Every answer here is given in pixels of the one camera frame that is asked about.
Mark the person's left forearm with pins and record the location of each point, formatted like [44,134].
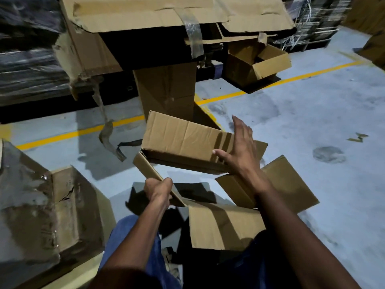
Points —
[135,243]

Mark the brown cardboard box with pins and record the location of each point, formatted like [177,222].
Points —
[270,64]

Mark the person's right hand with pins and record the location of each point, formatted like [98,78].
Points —
[243,156]

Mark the person's left hand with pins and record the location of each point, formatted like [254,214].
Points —
[158,192]

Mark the torn tape scrap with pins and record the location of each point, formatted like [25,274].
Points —
[358,137]

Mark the taped shiny cardboard box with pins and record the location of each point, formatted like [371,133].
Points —
[24,207]

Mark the small bluish block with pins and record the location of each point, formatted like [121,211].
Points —
[218,70]

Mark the cardboard box with torn surface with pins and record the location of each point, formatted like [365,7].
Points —
[180,138]

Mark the person's right forearm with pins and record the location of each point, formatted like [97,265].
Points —
[300,243]

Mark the upright brown cardboard sheet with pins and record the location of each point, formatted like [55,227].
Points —
[165,87]

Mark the person's blue jeans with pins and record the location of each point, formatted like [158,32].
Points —
[117,237]

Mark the hanging brown tape strip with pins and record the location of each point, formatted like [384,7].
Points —
[106,135]

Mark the person's left woven shoe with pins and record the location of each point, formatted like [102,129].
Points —
[173,264]

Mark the pile of brown cardboard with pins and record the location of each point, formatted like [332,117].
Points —
[135,12]

